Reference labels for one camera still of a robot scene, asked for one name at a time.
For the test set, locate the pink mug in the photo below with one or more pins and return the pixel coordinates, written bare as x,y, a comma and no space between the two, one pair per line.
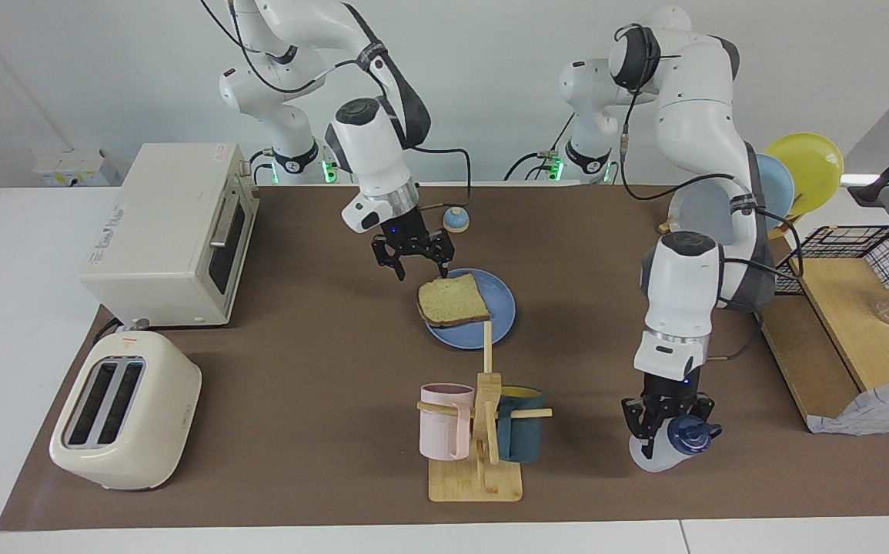
440,431

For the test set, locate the teal mug yellow inside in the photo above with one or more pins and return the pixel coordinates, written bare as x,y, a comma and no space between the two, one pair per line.
525,435

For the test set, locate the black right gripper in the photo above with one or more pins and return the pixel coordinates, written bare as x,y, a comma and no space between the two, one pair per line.
409,238

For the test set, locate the brown table mat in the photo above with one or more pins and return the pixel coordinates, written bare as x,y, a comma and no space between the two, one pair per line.
321,346

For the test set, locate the slice of brown bread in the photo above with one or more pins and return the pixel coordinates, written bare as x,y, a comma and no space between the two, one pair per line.
452,300

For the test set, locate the white power strip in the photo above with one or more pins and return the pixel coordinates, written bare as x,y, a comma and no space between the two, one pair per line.
71,165

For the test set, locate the wooden mug tree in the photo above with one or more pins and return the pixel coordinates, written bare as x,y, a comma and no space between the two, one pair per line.
475,481

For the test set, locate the wooden plate rack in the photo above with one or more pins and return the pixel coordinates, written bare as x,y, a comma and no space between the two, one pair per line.
787,225

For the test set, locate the yellow plate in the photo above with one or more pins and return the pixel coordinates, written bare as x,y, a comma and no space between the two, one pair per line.
813,165

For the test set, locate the cream toaster oven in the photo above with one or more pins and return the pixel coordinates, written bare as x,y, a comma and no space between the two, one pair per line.
159,261

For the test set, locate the blue round plate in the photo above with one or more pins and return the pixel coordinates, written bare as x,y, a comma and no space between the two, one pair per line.
502,308

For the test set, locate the wooden box shelf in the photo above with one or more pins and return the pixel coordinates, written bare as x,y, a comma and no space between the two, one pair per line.
875,408

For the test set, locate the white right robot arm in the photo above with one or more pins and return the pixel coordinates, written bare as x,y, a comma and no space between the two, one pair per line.
371,154

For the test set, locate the cream two-slot toaster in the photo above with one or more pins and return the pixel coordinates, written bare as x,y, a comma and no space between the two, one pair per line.
159,415

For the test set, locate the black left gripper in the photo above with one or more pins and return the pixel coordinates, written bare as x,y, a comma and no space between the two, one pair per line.
669,396

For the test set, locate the white seasoning bottle blue cap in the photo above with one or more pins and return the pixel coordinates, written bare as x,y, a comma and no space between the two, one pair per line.
690,436

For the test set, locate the pale grey plate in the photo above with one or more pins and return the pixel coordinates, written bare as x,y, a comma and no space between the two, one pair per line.
702,211

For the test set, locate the small blue call bell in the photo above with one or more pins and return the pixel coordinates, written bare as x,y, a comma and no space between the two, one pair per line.
458,221

